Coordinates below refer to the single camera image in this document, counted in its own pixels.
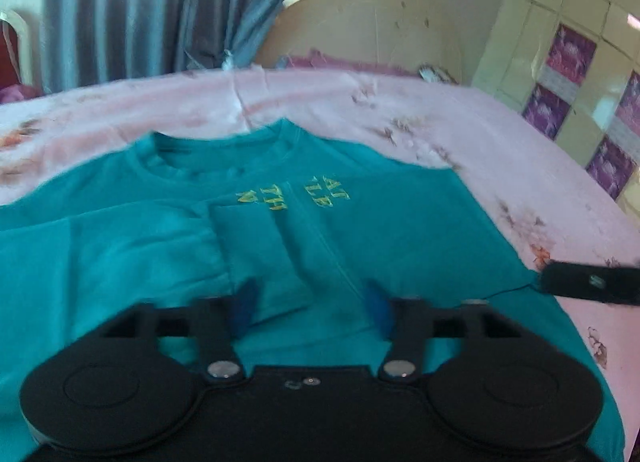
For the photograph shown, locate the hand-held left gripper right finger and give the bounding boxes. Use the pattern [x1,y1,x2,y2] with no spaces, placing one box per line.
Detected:
[367,279,540,384]

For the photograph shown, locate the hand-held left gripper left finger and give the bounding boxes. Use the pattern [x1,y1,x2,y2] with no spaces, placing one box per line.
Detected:
[97,278,262,384]

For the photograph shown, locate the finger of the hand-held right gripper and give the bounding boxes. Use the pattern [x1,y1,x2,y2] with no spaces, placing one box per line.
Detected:
[536,262,640,306]

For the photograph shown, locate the teal shirt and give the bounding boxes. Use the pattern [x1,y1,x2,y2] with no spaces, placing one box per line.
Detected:
[0,118,626,462]

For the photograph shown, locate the pink floral bedsheet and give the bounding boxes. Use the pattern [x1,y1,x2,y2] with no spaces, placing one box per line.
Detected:
[0,64,640,462]

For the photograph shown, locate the small dark and white object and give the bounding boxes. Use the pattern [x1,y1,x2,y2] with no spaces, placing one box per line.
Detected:
[417,63,453,84]

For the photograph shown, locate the blue grey curtain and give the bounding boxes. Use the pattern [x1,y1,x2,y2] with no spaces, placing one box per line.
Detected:
[40,0,322,90]

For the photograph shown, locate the red headboard with cream frame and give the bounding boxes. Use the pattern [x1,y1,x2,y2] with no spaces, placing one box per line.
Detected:
[0,9,33,90]

